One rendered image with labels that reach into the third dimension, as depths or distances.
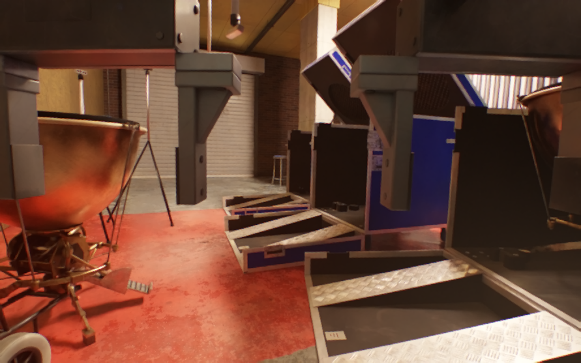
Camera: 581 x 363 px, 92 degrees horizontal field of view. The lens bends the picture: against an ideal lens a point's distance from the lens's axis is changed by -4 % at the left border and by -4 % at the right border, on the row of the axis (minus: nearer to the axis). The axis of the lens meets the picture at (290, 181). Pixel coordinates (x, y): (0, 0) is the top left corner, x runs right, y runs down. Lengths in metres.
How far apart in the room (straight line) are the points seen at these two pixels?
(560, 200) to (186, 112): 0.28
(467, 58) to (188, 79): 0.18
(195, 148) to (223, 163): 7.35
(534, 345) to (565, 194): 0.93
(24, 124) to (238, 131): 7.39
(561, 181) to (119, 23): 0.33
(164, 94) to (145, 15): 7.31
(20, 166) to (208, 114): 0.15
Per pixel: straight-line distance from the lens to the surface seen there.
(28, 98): 0.30
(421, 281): 1.50
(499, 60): 0.24
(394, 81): 0.21
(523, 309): 1.45
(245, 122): 7.70
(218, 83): 0.21
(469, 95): 2.53
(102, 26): 0.24
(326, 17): 5.25
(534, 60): 0.25
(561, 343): 1.23
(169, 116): 7.46
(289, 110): 8.26
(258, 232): 2.32
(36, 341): 1.12
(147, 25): 0.22
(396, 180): 0.21
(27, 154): 0.29
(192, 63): 0.21
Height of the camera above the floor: 0.69
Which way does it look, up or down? 6 degrees down
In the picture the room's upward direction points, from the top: 1 degrees clockwise
